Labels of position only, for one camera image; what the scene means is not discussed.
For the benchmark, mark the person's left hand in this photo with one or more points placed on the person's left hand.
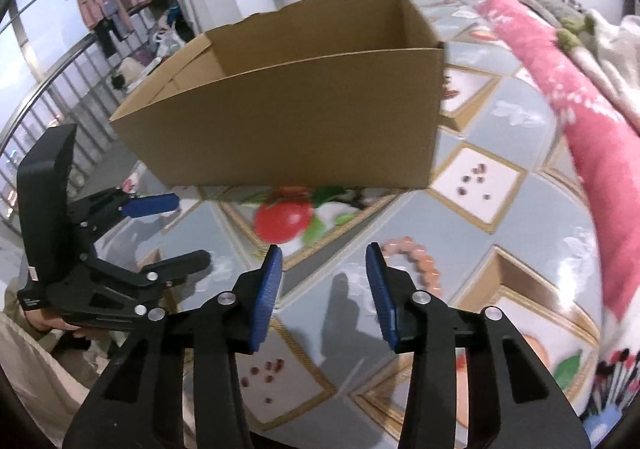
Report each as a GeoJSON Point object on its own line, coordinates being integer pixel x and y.
{"type": "Point", "coordinates": [45, 320]}

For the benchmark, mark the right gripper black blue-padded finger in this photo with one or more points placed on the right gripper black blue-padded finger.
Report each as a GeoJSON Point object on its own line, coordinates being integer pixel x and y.
{"type": "Point", "coordinates": [514, 402]}
{"type": "Point", "coordinates": [138, 400]}

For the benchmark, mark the white fleece blanket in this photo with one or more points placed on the white fleece blanket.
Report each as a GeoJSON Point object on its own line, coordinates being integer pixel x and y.
{"type": "Point", "coordinates": [607, 54]}

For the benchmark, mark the pink floral blanket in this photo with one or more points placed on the pink floral blanket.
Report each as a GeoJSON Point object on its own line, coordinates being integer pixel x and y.
{"type": "Point", "coordinates": [604, 147]}

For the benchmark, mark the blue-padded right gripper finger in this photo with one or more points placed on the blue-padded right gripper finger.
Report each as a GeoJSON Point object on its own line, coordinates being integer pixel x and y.
{"type": "Point", "coordinates": [141, 206]}

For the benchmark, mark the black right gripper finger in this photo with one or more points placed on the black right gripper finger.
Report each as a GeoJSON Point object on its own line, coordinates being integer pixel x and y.
{"type": "Point", "coordinates": [172, 270]}

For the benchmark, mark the metal window railing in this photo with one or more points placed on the metal window railing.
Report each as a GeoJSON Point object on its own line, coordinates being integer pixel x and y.
{"type": "Point", "coordinates": [77, 90]}

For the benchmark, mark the brown cardboard box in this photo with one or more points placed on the brown cardboard box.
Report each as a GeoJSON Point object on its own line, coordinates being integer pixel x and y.
{"type": "Point", "coordinates": [319, 93]}

